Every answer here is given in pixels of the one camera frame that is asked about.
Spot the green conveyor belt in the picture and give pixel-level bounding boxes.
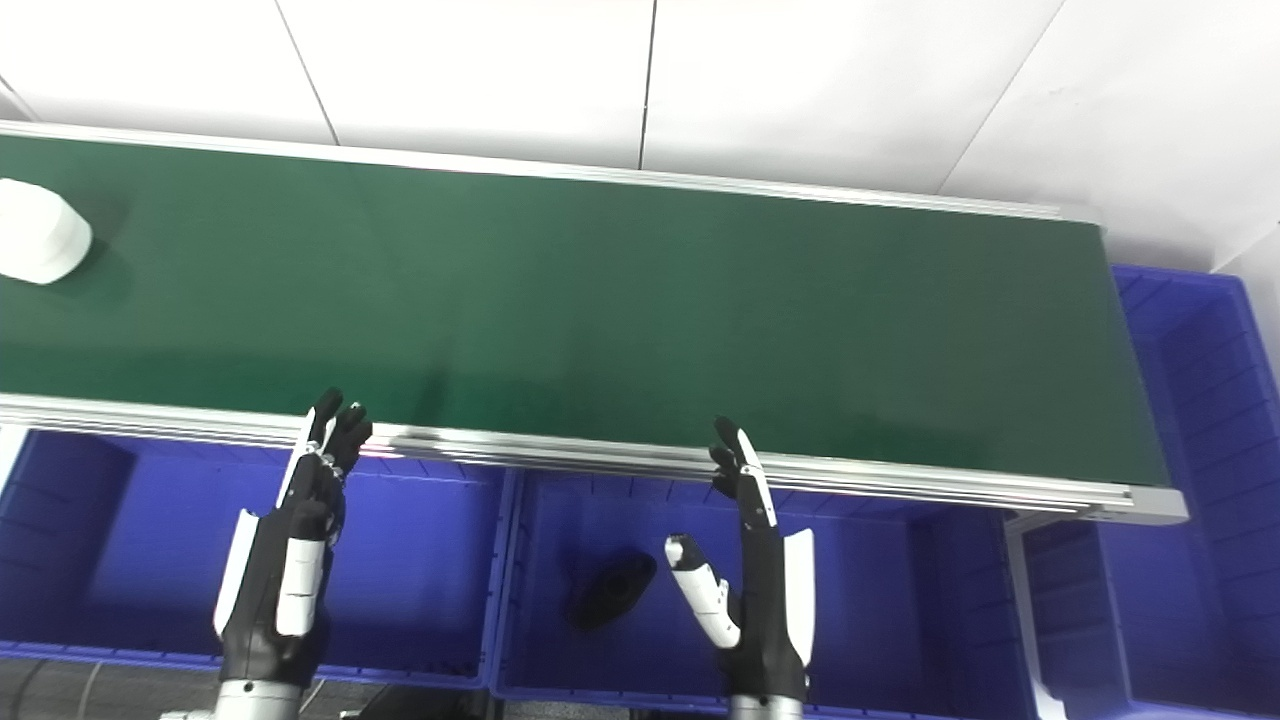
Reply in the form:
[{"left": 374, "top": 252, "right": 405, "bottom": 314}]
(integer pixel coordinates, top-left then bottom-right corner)
[
  {"left": 0, "top": 120, "right": 1189, "bottom": 527},
  {"left": 0, "top": 133, "right": 1171, "bottom": 491}
]

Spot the white plastic part with hole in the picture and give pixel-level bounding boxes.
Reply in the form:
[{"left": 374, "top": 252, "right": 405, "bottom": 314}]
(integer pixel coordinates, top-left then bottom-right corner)
[{"left": 0, "top": 178, "right": 94, "bottom": 286}]

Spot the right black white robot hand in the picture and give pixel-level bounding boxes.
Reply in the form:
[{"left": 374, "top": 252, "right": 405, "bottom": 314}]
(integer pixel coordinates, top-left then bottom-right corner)
[{"left": 665, "top": 417, "right": 817, "bottom": 701}]

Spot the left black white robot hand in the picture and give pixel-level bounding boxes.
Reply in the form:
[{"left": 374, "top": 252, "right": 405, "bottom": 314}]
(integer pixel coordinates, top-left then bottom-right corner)
[{"left": 213, "top": 388, "right": 374, "bottom": 691}]

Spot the black plastic part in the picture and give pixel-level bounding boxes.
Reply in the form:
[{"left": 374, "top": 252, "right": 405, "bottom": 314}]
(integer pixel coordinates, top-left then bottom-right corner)
[{"left": 568, "top": 549, "right": 660, "bottom": 634}]

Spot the aluminium conveyor leg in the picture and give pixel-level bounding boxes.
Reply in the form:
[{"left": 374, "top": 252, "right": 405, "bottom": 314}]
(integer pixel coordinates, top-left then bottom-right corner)
[{"left": 1004, "top": 512, "right": 1069, "bottom": 720}]

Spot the blue plastic bin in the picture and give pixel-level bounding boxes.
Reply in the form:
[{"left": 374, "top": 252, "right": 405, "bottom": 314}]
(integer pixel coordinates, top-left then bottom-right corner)
[
  {"left": 490, "top": 468, "right": 1037, "bottom": 720},
  {"left": 1020, "top": 265, "right": 1280, "bottom": 720},
  {"left": 0, "top": 428, "right": 517, "bottom": 693}
]

